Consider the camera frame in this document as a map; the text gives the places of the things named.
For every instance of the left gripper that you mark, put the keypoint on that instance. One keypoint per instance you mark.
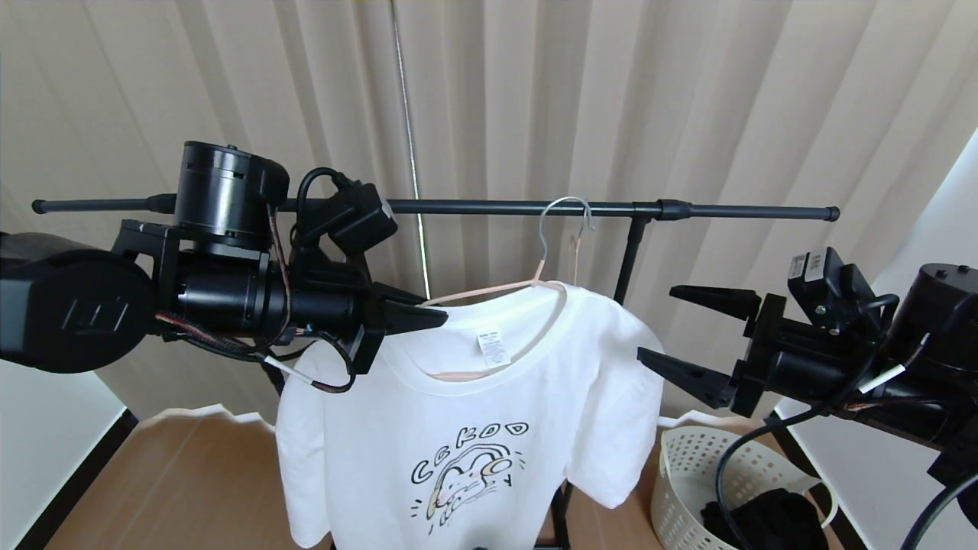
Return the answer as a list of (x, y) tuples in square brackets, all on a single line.
[(306, 298)]

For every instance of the beige curtain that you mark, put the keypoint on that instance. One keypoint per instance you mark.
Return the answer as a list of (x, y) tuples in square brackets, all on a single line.
[(229, 92)]

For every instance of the black garment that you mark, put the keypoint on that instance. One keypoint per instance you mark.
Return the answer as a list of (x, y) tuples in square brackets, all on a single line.
[(779, 523)]

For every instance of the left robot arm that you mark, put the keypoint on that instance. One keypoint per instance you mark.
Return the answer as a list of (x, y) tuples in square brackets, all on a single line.
[(76, 305)]

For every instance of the black clothes rack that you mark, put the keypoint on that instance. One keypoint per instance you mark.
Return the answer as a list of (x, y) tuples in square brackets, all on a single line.
[(474, 207)]

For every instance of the white printed t-shirt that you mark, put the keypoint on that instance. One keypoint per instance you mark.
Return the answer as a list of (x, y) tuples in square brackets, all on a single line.
[(474, 473)]

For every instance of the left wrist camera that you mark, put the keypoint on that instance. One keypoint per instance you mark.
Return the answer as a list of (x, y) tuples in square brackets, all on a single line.
[(359, 221)]

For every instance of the white laundry basket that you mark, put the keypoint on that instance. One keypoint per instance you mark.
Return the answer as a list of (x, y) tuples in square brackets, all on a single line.
[(688, 473)]

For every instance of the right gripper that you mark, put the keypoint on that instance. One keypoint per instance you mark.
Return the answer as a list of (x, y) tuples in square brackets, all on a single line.
[(810, 367)]

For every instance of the pink clothes hanger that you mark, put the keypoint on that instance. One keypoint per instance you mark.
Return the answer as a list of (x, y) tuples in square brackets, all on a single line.
[(576, 260), (542, 263)]

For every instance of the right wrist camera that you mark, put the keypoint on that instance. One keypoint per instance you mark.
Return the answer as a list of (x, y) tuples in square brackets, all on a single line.
[(825, 290)]

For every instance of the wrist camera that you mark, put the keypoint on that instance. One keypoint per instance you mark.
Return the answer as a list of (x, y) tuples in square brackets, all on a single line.
[(825, 290), (359, 221)]

